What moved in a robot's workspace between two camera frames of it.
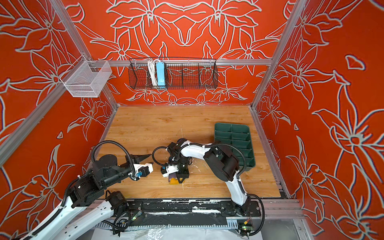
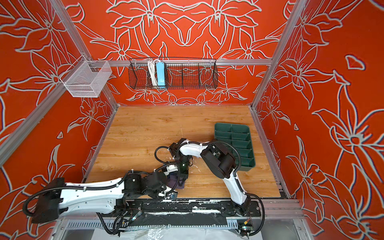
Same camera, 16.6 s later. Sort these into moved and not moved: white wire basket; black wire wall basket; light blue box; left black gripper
Moved: left black gripper
Not moved: black wire wall basket; light blue box; white wire basket
